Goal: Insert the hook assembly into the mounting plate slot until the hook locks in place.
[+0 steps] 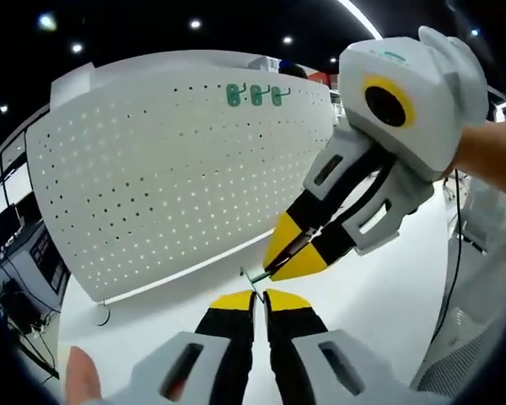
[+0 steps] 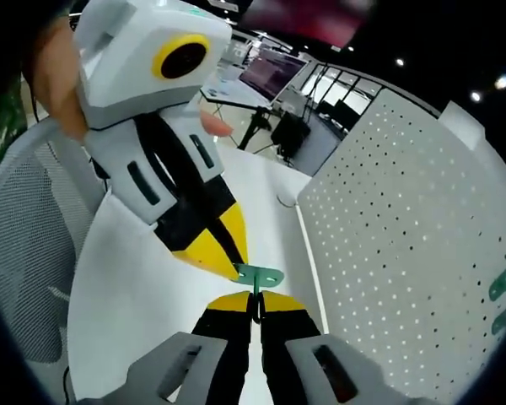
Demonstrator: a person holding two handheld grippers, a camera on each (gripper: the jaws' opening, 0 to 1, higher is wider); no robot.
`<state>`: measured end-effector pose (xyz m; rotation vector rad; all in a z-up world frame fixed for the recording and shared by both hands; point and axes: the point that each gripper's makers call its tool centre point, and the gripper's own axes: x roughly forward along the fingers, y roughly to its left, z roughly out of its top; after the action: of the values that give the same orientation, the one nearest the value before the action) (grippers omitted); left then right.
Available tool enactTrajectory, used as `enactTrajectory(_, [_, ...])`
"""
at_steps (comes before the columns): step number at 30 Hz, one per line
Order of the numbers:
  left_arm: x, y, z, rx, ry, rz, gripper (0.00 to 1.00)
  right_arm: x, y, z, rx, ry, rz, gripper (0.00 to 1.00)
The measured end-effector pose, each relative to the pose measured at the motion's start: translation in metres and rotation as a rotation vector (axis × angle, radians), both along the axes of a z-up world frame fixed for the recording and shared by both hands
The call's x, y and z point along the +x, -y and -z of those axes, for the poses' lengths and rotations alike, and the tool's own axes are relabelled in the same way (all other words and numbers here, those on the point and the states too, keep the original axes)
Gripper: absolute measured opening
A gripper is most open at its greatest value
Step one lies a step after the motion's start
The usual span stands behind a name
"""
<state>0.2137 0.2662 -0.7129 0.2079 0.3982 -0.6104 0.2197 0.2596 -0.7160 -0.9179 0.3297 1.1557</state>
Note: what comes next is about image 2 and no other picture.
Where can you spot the grey mesh office chair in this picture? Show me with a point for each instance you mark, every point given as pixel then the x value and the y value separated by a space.
pixel 29 236

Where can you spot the person's left hand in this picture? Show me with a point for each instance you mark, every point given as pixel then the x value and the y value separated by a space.
pixel 215 125

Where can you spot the black tripod stand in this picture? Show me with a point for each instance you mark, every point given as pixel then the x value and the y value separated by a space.
pixel 257 124

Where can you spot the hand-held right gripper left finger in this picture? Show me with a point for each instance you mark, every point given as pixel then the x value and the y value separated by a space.
pixel 168 367

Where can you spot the group of ceiling spotlights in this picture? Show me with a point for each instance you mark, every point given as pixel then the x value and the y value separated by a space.
pixel 475 96

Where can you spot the white perforated mounting plate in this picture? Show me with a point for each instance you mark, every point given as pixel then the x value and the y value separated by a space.
pixel 405 211

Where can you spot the monitor with purple screen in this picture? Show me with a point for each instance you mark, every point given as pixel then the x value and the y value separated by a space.
pixel 274 73

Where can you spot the green hook assembly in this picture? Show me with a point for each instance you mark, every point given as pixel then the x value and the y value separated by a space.
pixel 501 284
pixel 504 320
pixel 257 276

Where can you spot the black office chair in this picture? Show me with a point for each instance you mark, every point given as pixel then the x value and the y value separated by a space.
pixel 291 135

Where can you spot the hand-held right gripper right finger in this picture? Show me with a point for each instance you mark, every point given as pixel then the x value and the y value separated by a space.
pixel 354 371

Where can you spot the dark red hanging screen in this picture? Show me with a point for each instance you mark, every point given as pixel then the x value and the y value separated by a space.
pixel 312 19

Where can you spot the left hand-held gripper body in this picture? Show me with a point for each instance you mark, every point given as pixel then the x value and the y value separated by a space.
pixel 126 71

